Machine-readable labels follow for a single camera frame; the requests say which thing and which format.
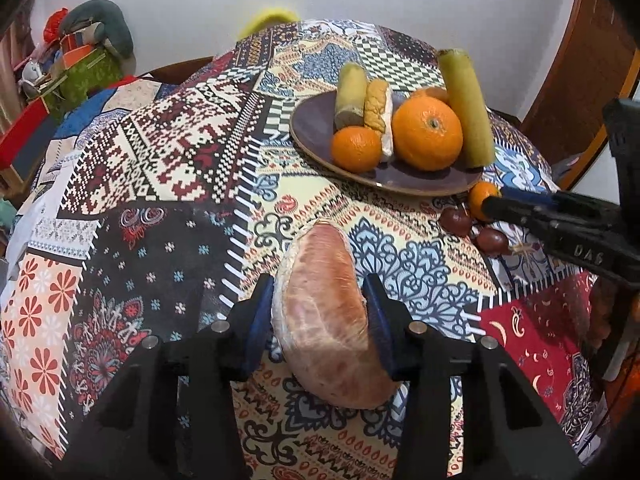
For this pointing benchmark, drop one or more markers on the small tangerine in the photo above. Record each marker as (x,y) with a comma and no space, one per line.
(477,200)

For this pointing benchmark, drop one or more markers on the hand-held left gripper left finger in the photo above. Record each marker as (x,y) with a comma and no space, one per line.
(260,325)

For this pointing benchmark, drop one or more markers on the dark red jujube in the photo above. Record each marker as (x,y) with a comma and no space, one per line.
(492,241)
(455,221)

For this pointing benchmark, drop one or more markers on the patchwork printed blanket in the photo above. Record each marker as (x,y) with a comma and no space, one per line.
(175,160)

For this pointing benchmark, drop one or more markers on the long sugarcane piece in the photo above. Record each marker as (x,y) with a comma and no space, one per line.
(467,110)

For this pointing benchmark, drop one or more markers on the red box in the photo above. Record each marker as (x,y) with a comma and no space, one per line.
(20,140)

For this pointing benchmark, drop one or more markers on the red plastic bag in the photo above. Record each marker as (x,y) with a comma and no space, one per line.
(54,22)

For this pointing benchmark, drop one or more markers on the wooden bed frame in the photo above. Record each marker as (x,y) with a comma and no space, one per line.
(175,70)

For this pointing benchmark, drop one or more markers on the medium orange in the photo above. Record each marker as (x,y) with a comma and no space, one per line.
(433,93)
(356,149)

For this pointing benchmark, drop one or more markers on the purple plate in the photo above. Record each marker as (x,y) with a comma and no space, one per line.
(310,125)

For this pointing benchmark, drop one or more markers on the short sugarcane piece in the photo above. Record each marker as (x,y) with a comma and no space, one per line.
(350,95)

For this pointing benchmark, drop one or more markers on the green patterned box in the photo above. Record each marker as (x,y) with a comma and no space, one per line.
(85,77)

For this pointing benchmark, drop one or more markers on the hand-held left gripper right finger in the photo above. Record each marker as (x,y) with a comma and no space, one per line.
(380,330)

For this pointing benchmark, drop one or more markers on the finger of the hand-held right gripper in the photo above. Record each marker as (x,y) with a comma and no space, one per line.
(530,194)
(520,212)

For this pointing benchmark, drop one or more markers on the large orange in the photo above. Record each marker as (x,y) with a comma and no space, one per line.
(427,132)

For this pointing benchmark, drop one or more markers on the orange box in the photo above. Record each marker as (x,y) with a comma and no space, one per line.
(77,52)

